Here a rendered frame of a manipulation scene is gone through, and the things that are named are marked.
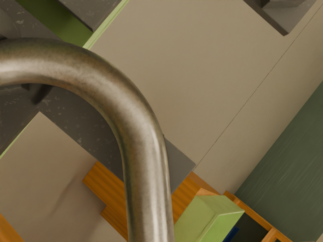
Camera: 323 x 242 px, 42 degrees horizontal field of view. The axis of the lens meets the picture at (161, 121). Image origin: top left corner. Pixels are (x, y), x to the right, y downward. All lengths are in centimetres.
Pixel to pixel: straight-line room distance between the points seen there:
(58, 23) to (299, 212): 593
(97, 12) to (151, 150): 12
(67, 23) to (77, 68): 19
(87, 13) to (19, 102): 8
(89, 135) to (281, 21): 17
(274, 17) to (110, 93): 15
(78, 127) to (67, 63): 6
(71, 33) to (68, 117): 15
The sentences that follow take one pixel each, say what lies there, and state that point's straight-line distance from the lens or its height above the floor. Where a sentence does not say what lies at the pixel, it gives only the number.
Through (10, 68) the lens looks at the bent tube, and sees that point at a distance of 28.
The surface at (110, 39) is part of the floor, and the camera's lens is 207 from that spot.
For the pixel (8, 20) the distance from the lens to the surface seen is 31.
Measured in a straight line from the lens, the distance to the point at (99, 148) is 31.
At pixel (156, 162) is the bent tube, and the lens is 27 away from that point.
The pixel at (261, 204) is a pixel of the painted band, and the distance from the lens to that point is 632.
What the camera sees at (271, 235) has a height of 80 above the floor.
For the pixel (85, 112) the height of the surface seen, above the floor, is 106.
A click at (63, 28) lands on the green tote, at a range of 46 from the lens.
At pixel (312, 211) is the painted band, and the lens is 628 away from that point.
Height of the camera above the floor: 124
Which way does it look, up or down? 25 degrees down
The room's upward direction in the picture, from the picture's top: 128 degrees clockwise
